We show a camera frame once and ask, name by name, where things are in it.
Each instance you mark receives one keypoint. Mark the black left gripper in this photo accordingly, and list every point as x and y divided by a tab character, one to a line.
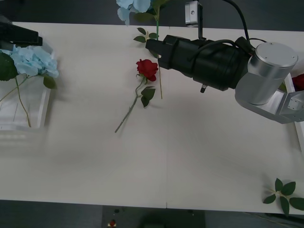
4	31

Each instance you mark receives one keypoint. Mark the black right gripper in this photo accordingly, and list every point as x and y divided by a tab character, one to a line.
175	53

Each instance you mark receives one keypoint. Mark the red artificial rose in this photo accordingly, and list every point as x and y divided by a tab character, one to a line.
147	69
299	82

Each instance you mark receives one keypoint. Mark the silver and black right arm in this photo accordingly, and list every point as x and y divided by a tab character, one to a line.
270	69

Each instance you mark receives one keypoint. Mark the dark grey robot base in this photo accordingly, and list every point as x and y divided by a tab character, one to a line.
133	218

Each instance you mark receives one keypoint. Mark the loose green leaf twig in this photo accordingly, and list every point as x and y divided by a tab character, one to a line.
140	39
288	188

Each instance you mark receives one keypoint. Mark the shallow white box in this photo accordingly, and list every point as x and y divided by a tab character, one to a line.
35	109
300	135

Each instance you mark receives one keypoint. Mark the red button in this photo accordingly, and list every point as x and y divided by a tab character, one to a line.
112	223

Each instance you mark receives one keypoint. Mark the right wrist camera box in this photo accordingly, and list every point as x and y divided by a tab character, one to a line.
191	13

